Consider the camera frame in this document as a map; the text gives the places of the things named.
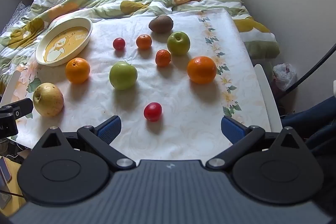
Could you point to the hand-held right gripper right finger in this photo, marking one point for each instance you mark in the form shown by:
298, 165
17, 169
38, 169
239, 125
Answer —
231, 129

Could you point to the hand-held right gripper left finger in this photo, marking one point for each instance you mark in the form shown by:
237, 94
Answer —
110, 127

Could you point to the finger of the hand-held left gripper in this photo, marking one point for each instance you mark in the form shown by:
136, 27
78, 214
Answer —
23, 106

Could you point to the yellow pear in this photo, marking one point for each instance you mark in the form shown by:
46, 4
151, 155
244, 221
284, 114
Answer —
48, 100

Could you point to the green apple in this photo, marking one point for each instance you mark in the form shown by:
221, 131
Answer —
178, 43
123, 75

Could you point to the large orange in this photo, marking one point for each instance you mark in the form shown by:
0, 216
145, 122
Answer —
201, 70
77, 70

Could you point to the cream bowl with yellow print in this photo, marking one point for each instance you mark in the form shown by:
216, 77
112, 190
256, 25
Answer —
63, 43

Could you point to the small red tomato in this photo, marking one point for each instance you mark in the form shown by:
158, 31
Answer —
119, 44

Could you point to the small tangerine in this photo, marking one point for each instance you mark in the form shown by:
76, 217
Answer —
163, 58
143, 42

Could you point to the smartphone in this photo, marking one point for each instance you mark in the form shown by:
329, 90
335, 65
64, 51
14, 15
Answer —
4, 167

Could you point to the large red tomato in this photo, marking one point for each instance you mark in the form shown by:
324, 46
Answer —
152, 112

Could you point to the wooden desk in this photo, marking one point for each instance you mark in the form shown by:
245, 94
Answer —
17, 187

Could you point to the white floral tablecloth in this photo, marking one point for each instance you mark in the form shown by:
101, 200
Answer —
170, 87

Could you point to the white plastic bag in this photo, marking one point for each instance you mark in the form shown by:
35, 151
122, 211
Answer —
284, 75

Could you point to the dark blue cloth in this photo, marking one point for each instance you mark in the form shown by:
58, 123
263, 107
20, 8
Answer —
312, 119

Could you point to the patterned grey pillow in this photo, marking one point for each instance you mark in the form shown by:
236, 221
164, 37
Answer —
14, 14

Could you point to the brown kiwi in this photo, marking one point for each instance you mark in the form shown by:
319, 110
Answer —
161, 24

